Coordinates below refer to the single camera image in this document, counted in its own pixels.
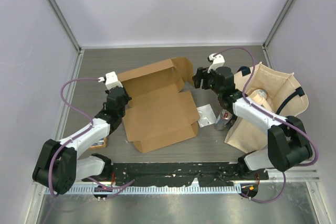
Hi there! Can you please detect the brown cardboard box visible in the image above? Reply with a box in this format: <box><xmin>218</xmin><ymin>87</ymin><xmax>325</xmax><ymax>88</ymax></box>
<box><xmin>118</xmin><ymin>57</ymin><xmax>200</xmax><ymax>153</ymax></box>

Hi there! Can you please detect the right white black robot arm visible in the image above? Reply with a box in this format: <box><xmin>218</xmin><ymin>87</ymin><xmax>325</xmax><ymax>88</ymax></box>
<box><xmin>192</xmin><ymin>63</ymin><xmax>317</xmax><ymax>179</ymax></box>

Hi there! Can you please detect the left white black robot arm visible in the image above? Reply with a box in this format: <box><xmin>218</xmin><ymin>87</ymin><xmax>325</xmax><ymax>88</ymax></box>
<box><xmin>32</xmin><ymin>87</ymin><xmax>131</xmax><ymax>195</ymax></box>

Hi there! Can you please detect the clear plastic sachet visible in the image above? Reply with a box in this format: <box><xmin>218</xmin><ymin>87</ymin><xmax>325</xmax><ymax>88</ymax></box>
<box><xmin>197</xmin><ymin>104</ymin><xmax>217</xmax><ymax>127</ymax></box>

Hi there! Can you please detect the peach tube in bag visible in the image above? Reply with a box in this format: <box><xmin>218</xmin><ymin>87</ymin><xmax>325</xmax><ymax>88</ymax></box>
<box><xmin>249</xmin><ymin>89</ymin><xmax>272</xmax><ymax>111</ymax></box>

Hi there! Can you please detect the silver red drink can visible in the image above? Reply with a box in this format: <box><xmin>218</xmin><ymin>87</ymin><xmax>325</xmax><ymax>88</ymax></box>
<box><xmin>215</xmin><ymin>109</ymin><xmax>233</xmax><ymax>131</ymax></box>

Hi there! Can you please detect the yellow sponge with blue label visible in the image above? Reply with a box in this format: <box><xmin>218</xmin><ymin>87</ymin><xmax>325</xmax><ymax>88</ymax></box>
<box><xmin>89</xmin><ymin>137</ymin><xmax>107</xmax><ymax>150</ymax></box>

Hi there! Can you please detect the beige canvas tote bag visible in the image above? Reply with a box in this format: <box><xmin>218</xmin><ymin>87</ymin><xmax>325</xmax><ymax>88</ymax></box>
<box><xmin>224</xmin><ymin>62</ymin><xmax>309</xmax><ymax>153</ymax></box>

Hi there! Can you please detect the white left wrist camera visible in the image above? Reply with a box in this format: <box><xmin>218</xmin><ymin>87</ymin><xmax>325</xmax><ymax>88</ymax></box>
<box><xmin>98</xmin><ymin>71</ymin><xmax>123</xmax><ymax>90</ymax></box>

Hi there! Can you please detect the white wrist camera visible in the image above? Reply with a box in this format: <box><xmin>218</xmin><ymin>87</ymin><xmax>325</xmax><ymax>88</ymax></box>
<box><xmin>98</xmin><ymin>71</ymin><xmax>123</xmax><ymax>90</ymax></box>
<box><xmin>207</xmin><ymin>53</ymin><xmax>225</xmax><ymax>73</ymax></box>

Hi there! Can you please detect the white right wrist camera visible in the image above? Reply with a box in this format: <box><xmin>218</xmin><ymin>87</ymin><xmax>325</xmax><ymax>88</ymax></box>
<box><xmin>207</xmin><ymin>53</ymin><xmax>225</xmax><ymax>73</ymax></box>

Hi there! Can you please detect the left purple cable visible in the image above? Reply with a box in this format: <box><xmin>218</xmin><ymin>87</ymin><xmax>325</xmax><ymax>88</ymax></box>
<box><xmin>48</xmin><ymin>77</ymin><xmax>136</xmax><ymax>199</ymax></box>

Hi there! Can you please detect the purple cable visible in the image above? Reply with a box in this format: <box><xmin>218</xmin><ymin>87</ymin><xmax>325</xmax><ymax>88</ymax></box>
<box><xmin>212</xmin><ymin>47</ymin><xmax>320</xmax><ymax>204</ymax></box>
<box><xmin>48</xmin><ymin>77</ymin><xmax>136</xmax><ymax>199</ymax></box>

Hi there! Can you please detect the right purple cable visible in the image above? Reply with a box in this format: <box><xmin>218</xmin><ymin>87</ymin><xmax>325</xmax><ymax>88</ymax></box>
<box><xmin>212</xmin><ymin>47</ymin><xmax>320</xmax><ymax>204</ymax></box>

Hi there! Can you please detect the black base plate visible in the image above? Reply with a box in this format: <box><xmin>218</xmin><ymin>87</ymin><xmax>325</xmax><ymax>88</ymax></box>
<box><xmin>92</xmin><ymin>162</ymin><xmax>269</xmax><ymax>187</ymax></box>

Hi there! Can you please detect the perforated cable duct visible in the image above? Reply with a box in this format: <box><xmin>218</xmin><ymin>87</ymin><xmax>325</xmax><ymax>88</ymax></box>
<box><xmin>45</xmin><ymin>184</ymin><xmax>242</xmax><ymax>195</ymax></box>

